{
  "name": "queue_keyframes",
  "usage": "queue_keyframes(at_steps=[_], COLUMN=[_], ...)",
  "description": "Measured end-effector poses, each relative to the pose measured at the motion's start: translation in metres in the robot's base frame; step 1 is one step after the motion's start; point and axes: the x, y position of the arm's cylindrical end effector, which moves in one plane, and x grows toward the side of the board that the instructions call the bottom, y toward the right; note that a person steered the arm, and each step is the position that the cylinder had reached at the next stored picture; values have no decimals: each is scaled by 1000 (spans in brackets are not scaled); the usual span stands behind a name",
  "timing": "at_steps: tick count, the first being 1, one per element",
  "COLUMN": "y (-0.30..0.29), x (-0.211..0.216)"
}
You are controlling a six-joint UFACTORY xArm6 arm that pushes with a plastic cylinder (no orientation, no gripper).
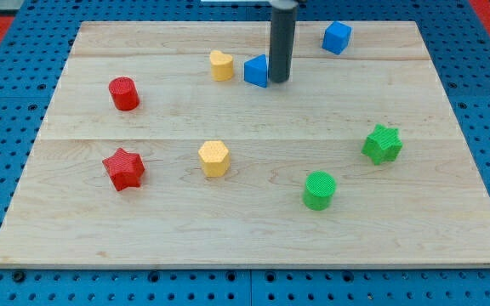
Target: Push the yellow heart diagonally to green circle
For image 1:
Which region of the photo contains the yellow heart block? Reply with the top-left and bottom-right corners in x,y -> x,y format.
209,50 -> 234,82

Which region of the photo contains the yellow hexagon block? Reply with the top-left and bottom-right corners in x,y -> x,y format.
198,140 -> 231,178

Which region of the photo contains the light wooden board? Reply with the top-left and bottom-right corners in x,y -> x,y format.
0,21 -> 490,269

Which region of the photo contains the green cylinder block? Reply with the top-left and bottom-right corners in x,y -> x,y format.
302,171 -> 337,211

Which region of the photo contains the blue triangle block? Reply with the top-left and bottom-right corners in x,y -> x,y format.
244,54 -> 268,88

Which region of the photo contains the red star block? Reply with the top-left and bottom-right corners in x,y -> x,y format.
102,148 -> 145,191

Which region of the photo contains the red cylinder block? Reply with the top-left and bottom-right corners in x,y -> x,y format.
108,76 -> 140,111

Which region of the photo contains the green star block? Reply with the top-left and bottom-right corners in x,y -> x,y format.
361,124 -> 403,165

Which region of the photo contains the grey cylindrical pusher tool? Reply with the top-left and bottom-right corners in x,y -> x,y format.
268,0 -> 299,83

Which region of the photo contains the blue cube block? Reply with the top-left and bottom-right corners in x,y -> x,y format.
322,21 -> 352,54

